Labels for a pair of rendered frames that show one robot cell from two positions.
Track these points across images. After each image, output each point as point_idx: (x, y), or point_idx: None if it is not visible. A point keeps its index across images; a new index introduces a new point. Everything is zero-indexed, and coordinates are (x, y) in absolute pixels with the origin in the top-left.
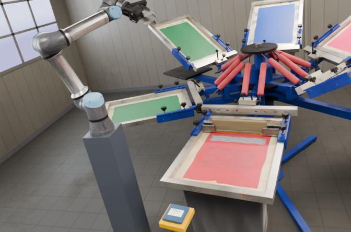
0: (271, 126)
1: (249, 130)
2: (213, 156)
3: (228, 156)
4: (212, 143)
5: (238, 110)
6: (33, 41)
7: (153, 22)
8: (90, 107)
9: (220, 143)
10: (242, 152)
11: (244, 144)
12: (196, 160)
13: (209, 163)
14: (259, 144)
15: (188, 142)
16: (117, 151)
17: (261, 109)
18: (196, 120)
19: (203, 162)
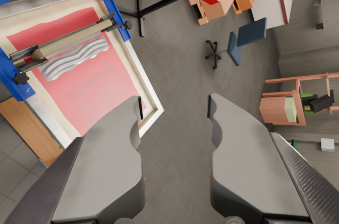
0: (107, 18)
1: (89, 36)
2: (88, 104)
3: (100, 92)
4: (61, 86)
5: None
6: None
7: (140, 116)
8: None
9: (70, 78)
10: (104, 74)
11: (94, 59)
12: (79, 126)
13: (95, 117)
14: (106, 50)
15: (45, 117)
16: None
17: None
18: (17, 75)
19: (89, 121)
